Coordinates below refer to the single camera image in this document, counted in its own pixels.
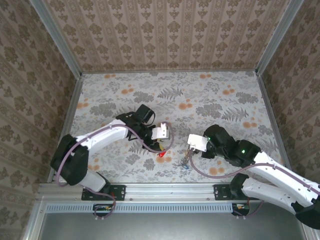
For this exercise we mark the red tagged key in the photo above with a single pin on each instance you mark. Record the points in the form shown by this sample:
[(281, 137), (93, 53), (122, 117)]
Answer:
[(162, 154)]

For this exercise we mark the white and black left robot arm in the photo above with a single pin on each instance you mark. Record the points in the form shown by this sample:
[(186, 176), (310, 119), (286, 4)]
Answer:
[(100, 136)]

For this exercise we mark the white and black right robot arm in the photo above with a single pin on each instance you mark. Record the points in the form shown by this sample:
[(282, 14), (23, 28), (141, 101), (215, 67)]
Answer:
[(275, 180)]

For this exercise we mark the grey metal sheet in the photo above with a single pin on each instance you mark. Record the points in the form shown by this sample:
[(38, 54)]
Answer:
[(162, 225)]

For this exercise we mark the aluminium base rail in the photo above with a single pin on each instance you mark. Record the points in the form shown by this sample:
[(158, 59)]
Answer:
[(170, 192)]

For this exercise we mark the aluminium table edge rail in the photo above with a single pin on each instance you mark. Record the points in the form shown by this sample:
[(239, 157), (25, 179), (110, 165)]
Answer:
[(268, 107), (72, 112), (170, 71)]

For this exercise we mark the aluminium frame post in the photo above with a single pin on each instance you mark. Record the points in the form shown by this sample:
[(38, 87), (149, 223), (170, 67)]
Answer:
[(57, 37), (278, 37)]

